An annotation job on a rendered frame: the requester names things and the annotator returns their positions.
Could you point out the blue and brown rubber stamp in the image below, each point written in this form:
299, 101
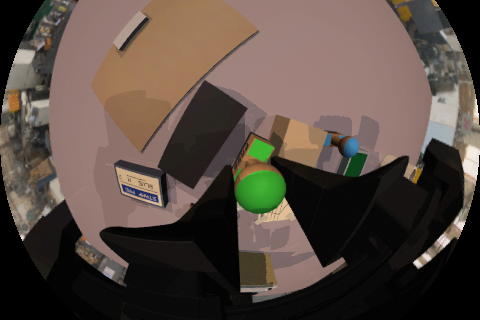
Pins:
347, 145

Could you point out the beige taped card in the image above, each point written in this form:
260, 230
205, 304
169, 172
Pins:
283, 212

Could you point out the beige mug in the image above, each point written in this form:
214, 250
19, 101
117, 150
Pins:
411, 169

